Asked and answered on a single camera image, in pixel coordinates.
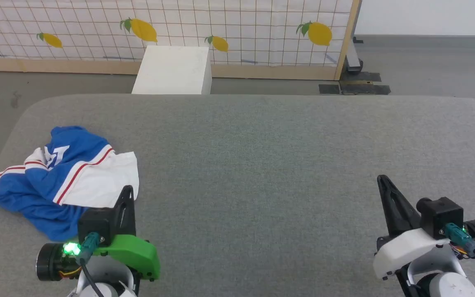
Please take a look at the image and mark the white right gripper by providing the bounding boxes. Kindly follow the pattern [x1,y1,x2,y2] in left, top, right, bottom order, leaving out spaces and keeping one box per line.
[372,174,453,281]

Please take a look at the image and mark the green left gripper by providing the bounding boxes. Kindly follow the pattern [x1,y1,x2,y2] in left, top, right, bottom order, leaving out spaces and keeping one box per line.
[92,185,161,281]

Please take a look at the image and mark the blue white sports shirt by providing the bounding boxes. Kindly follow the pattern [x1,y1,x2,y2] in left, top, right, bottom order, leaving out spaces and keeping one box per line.
[0,126,140,242]

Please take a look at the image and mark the black floor tape patches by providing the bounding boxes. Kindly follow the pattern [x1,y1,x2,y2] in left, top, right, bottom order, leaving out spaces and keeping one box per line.
[319,72,391,96]

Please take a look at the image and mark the white square box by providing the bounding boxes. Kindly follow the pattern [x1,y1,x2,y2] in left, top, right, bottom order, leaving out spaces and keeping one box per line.
[132,45,213,95]

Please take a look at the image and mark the lemon print partition panel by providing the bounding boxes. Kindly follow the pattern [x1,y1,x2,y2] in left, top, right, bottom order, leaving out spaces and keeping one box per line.
[0,0,362,81]

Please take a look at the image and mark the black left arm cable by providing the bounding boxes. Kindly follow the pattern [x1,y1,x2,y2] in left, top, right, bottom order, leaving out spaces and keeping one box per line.
[75,232,106,297]

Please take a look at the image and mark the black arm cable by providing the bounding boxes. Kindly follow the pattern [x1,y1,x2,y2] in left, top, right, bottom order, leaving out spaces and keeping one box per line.
[75,232,106,297]
[445,223,475,286]

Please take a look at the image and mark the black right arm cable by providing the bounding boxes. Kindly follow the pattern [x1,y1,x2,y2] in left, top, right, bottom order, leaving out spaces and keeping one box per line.
[445,223,475,286]

